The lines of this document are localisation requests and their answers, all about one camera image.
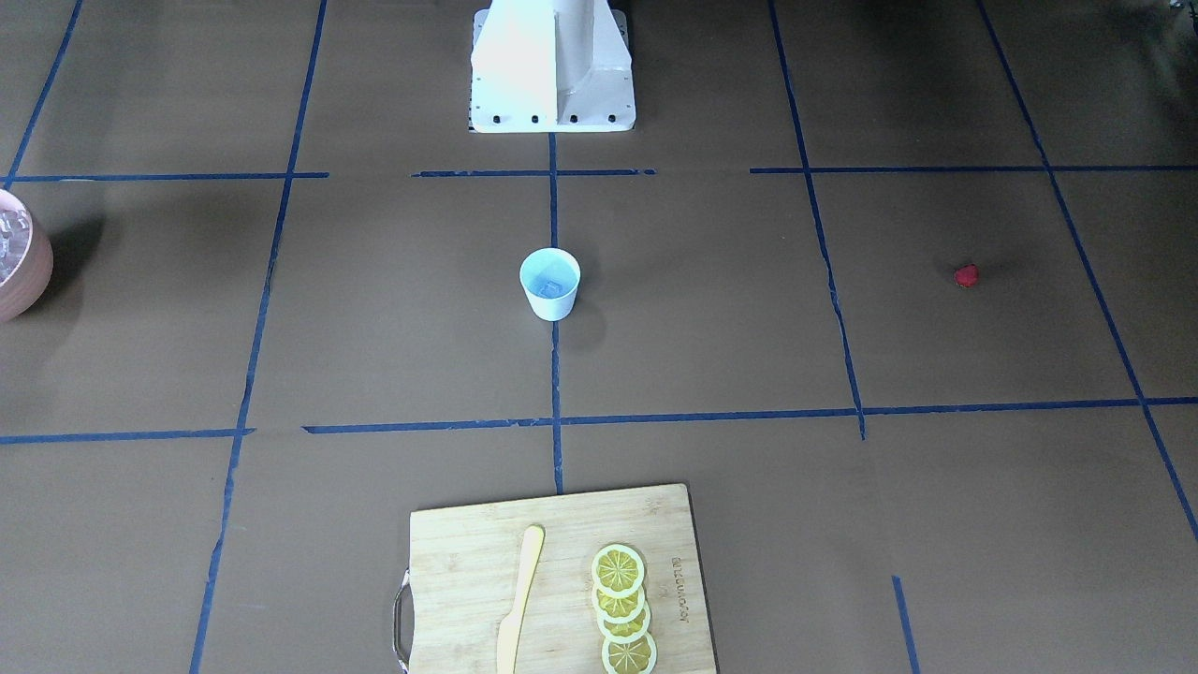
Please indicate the clear ice cube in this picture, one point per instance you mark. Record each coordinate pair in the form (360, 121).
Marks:
(551, 289)

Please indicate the light blue cup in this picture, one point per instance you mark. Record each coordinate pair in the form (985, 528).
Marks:
(554, 263)

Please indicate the pile of ice cubes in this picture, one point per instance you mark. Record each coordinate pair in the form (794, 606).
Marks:
(16, 235)

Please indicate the yellow plastic knife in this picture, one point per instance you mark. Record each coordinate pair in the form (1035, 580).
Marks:
(509, 628)

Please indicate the top lemon slice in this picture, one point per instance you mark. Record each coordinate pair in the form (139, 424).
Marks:
(618, 571)

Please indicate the lemon slice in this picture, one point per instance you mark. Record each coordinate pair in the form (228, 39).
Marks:
(631, 657)
(618, 571)
(619, 610)
(627, 632)

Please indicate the bamboo cutting board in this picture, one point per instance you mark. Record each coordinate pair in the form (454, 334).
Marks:
(460, 581)

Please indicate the bottom lemon slice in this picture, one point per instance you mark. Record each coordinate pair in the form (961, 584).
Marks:
(631, 657)

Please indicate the red strawberry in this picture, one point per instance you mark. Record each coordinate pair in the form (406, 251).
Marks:
(967, 275)

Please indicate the pink bowl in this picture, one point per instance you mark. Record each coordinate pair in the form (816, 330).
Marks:
(32, 276)

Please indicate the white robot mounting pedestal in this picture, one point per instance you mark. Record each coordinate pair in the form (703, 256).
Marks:
(551, 67)

